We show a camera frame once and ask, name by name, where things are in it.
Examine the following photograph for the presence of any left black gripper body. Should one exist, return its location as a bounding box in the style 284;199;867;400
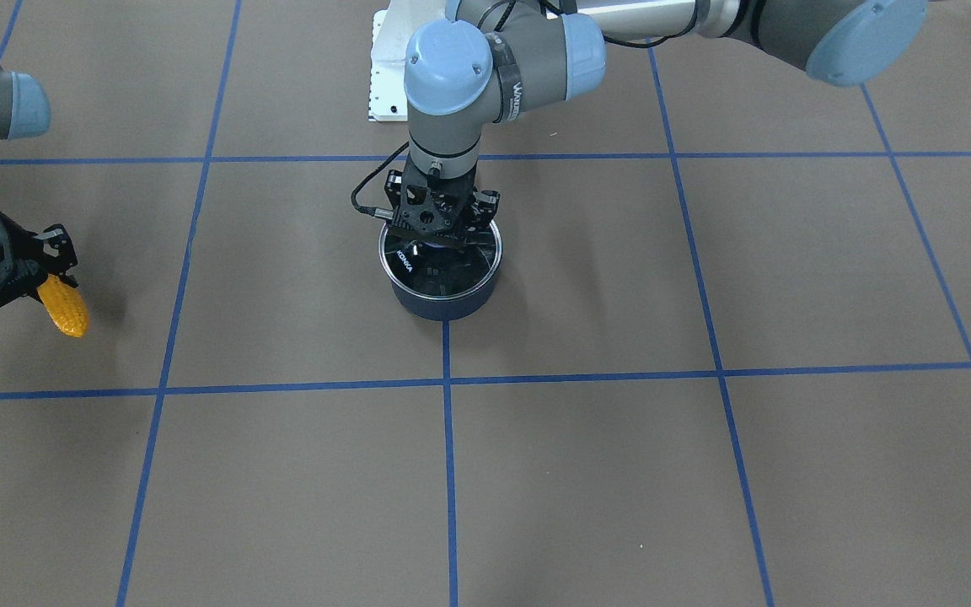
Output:
384;165;500;245

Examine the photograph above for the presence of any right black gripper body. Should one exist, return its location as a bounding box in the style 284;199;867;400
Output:
0;212;78;308

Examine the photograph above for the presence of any yellow corn cob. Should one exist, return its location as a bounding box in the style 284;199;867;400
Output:
37;274;89;338

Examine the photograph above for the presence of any glass pot lid blue knob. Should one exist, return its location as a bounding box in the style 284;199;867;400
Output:
378;222;502;304

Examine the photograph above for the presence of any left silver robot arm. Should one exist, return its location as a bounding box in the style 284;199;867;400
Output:
359;1;928;247

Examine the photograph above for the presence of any dark blue pot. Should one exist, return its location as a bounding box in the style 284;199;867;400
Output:
378;222;502;322

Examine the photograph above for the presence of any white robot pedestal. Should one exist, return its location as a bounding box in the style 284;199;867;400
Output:
367;1;419;122

